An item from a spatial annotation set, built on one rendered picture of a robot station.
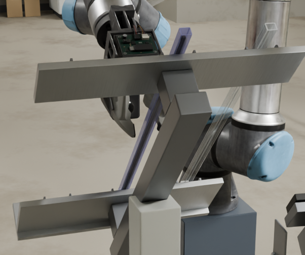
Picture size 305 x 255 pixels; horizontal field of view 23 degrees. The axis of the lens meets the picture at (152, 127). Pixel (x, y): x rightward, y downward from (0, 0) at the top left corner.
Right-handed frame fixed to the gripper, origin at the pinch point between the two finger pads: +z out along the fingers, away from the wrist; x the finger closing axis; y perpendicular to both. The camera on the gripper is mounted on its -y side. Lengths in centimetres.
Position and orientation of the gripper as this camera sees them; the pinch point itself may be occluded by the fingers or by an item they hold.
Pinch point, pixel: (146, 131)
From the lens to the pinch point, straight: 104.6
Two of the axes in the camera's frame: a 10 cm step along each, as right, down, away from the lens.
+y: 1.6, -6.8, -7.2
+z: 2.5, 7.3, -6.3
